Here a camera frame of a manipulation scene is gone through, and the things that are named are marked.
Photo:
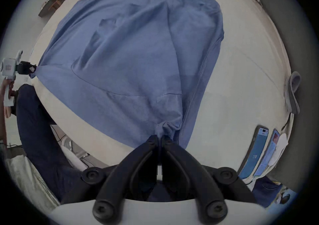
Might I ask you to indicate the grey padded headboard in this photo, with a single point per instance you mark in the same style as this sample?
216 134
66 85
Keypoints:
296 44

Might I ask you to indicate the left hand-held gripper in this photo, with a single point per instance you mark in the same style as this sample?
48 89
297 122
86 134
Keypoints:
8 69

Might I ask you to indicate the slim phone with blue screen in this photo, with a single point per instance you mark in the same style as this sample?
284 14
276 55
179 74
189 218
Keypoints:
269 153

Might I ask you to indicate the person's left hand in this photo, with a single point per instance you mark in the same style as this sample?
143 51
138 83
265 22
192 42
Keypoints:
5 89

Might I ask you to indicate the blue shirt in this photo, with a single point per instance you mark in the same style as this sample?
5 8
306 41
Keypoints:
137 57

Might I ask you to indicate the person's legs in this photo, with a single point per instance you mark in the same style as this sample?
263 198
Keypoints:
39 131

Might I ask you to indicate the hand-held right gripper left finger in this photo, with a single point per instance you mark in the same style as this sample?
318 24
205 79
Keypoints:
139 164

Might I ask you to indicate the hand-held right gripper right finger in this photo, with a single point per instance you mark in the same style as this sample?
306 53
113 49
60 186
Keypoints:
179 164

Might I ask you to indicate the large phone with blue screen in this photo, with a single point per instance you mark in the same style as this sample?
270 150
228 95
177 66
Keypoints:
255 151

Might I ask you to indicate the grey folded cloth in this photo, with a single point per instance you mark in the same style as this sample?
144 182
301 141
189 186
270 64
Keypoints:
292 92

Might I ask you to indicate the dark blue garment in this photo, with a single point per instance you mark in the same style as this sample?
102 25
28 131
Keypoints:
268 190

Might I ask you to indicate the bed with beige sheet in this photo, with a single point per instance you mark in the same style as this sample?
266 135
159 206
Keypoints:
239 82

